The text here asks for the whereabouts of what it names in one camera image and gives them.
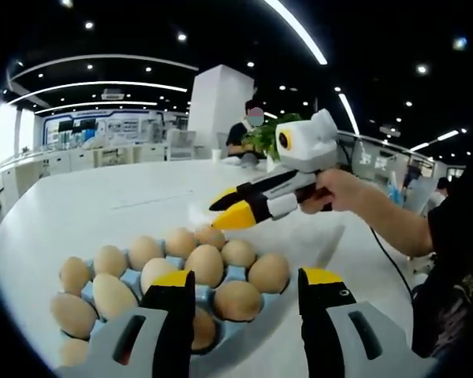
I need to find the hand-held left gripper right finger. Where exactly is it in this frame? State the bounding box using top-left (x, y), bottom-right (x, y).
top-left (297, 267), bottom-right (438, 378)

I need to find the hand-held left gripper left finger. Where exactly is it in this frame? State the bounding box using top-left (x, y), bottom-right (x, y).
top-left (57, 269), bottom-right (197, 378)

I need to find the blue egg tray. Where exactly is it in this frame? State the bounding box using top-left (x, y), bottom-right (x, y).
top-left (58, 235), bottom-right (292, 356)

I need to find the cluster of brown eggs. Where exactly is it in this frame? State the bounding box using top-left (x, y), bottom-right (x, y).
top-left (49, 226), bottom-right (292, 368)

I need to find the person's right hand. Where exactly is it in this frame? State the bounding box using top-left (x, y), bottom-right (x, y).
top-left (299, 169), bottom-right (375, 217)

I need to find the potted green plant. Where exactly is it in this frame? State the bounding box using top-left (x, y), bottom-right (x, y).
top-left (240, 113), bottom-right (303, 163)

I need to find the white mesh chair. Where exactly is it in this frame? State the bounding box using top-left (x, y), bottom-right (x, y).
top-left (166, 128), bottom-right (199, 161)

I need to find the white square pillar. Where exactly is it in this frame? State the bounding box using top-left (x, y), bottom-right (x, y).
top-left (188, 65), bottom-right (256, 159)

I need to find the white table socket strip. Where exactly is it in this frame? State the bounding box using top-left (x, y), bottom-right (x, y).
top-left (112, 190), bottom-right (195, 210)

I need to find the white table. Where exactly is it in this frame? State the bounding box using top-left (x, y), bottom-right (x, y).
top-left (0, 157), bottom-right (430, 378)

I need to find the black printed t-shirt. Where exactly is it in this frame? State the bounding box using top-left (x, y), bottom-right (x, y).
top-left (411, 157), bottom-right (473, 360)

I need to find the row of white cabinets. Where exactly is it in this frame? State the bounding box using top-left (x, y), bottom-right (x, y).
top-left (0, 139), bottom-right (190, 202)

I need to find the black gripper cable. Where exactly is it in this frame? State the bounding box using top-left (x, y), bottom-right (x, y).
top-left (368, 224), bottom-right (415, 302)

